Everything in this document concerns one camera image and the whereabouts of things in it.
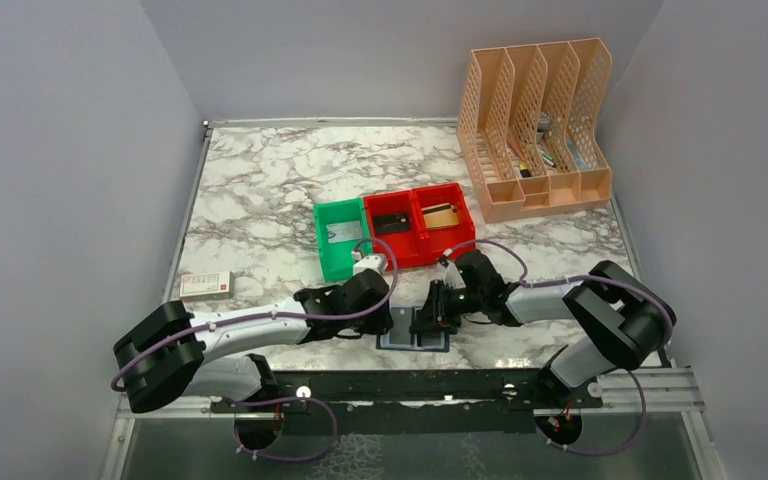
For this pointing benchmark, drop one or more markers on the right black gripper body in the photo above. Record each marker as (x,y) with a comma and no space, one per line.
(451,302)

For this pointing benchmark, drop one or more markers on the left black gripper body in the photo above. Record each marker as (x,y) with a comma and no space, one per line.
(372,325)

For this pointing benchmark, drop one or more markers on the navy blue card holder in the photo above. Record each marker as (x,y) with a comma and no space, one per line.
(437,343)

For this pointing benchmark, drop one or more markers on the green plastic bin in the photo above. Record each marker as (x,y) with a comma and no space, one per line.
(335,259)

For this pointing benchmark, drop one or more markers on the red double bin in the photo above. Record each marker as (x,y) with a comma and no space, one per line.
(420,246)

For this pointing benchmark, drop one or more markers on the peach desk file organizer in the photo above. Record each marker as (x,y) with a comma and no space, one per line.
(527,128)

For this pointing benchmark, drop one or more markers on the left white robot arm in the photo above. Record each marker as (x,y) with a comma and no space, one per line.
(174,353)

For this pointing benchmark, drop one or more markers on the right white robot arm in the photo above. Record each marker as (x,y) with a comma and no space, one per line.
(623,321)

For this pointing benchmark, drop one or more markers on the silver VIP card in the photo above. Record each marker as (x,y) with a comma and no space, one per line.
(344,231)

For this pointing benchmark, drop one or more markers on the gold striped card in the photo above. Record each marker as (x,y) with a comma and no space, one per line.
(440,216)

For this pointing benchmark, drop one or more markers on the black card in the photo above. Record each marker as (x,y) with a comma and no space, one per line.
(391,223)

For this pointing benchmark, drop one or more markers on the white red small box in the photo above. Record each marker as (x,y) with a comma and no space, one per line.
(206,286)

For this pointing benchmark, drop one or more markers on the red pencil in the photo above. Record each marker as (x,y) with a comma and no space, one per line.
(521,157)

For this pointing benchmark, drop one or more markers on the round grey tin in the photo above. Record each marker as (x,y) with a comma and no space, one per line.
(544,125)

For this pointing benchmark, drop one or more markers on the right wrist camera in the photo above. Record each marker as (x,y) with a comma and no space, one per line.
(451,274)

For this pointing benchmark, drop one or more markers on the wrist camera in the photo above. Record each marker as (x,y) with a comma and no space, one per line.
(451,274)
(374,261)

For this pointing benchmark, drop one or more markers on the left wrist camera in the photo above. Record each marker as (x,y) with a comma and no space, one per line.
(374,261)

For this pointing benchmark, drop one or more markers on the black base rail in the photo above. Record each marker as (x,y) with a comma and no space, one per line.
(396,402)

